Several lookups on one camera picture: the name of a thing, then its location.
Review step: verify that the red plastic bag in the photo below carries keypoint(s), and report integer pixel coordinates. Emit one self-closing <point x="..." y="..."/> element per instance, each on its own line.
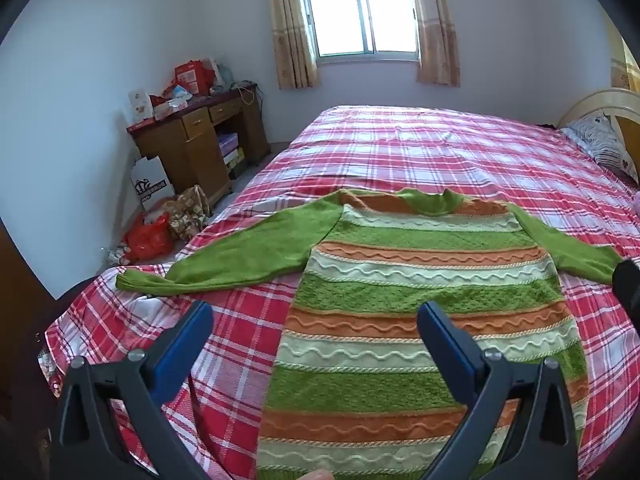
<point x="150" y="240"/>

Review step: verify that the beige patterned curtain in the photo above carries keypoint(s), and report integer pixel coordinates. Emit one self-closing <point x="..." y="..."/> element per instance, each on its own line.
<point x="437" y="35"/>
<point x="292" y="35"/>

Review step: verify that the sliding glass window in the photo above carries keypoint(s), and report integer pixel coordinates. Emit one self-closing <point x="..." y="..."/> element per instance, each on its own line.
<point x="340" y="15"/>

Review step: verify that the white paper bag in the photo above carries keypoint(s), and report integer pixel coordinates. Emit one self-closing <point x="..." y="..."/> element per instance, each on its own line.
<point x="152" y="182"/>

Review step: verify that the pile of packets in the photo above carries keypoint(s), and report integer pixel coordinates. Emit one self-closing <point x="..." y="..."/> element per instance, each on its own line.
<point x="172" y="102"/>

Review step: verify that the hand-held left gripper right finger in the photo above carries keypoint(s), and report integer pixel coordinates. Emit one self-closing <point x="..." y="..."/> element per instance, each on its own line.
<point x="440" y="331"/>

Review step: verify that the yellow curtain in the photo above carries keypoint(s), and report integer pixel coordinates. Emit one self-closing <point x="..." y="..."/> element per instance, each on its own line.
<point x="627" y="67"/>

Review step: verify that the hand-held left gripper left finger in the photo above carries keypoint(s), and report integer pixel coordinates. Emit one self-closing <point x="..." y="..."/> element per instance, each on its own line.
<point x="192" y="335"/>

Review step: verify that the cream wooden headboard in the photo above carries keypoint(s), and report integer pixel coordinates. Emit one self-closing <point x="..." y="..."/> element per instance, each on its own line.
<point x="590" y="101"/>

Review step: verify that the grey patterned pillow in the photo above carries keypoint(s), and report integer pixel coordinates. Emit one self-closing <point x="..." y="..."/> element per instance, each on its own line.
<point x="605" y="142"/>

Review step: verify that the white printed card box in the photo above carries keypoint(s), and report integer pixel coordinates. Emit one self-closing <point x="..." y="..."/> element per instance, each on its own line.
<point x="139" y="105"/>

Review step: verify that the stack of flat boxes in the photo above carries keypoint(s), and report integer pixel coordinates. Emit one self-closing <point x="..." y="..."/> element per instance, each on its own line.
<point x="231" y="149"/>

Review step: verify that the dark wooden cabinet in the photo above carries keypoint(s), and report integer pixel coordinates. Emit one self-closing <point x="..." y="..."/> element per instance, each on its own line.
<point x="22" y="320"/>

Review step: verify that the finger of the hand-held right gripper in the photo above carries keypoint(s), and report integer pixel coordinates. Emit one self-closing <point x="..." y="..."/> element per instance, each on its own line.
<point x="629" y="295"/>

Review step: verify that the green orange striped sweater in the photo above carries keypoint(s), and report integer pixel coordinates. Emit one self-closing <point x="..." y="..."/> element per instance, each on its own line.
<point x="400" y="280"/>

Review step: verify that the brown patterned bag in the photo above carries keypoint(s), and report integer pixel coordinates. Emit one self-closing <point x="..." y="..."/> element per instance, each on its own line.
<point x="187" y="212"/>

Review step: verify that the red plaid bed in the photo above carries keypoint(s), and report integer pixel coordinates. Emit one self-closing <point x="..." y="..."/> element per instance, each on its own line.
<point x="400" y="150"/>

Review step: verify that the red gift box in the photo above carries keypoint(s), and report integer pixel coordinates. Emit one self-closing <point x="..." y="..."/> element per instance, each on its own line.
<point x="192" y="77"/>

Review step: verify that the brown wooden desk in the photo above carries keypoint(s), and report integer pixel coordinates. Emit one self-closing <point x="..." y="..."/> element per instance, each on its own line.
<point x="190" y="150"/>

